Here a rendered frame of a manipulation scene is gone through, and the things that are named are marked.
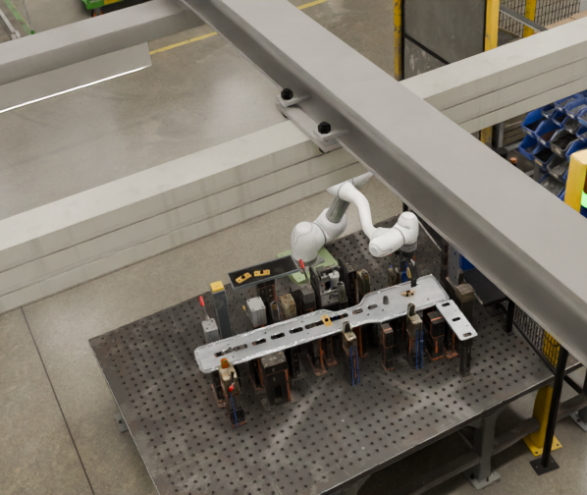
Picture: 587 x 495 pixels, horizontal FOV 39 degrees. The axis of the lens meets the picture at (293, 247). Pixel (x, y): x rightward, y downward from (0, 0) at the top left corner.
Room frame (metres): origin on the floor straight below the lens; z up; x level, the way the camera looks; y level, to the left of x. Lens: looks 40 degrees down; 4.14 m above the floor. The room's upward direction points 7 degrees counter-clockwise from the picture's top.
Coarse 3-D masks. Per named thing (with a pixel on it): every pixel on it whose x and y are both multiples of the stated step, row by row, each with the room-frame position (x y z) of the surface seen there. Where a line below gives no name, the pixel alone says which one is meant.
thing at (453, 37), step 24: (408, 0) 6.19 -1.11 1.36; (432, 0) 5.88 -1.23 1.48; (456, 0) 5.59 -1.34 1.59; (480, 0) 5.35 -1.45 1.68; (408, 24) 6.19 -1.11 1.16; (432, 24) 5.88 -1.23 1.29; (456, 24) 5.58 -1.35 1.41; (480, 24) 5.34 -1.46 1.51; (408, 48) 6.19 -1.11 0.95; (432, 48) 5.88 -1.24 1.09; (456, 48) 5.58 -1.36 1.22; (480, 48) 5.33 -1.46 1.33; (408, 72) 6.19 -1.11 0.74
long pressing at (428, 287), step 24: (408, 288) 3.33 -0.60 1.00; (432, 288) 3.31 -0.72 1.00; (312, 312) 3.22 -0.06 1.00; (336, 312) 3.20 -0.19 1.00; (360, 312) 3.19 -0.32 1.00; (384, 312) 3.17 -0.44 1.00; (240, 336) 3.11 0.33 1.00; (264, 336) 3.09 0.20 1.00; (288, 336) 3.07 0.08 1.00; (312, 336) 3.05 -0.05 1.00; (216, 360) 2.96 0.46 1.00; (240, 360) 2.94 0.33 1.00
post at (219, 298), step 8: (224, 288) 3.35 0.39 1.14; (216, 296) 3.32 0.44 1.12; (224, 296) 3.33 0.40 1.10; (216, 304) 3.31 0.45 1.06; (224, 304) 3.32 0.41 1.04; (216, 312) 3.36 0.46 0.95; (224, 312) 3.33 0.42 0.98; (224, 320) 3.33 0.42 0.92; (224, 328) 3.32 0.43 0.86; (224, 336) 3.32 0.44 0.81; (232, 336) 3.33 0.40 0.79
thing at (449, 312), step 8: (440, 304) 3.18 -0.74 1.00; (440, 312) 3.13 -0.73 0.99; (448, 312) 3.11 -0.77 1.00; (456, 312) 3.11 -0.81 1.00; (448, 320) 3.06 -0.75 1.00; (464, 320) 3.04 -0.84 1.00; (456, 328) 2.99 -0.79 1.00; (464, 328) 2.99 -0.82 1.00; (472, 328) 2.98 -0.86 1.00; (456, 336) 2.95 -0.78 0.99; (472, 336) 2.93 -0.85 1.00
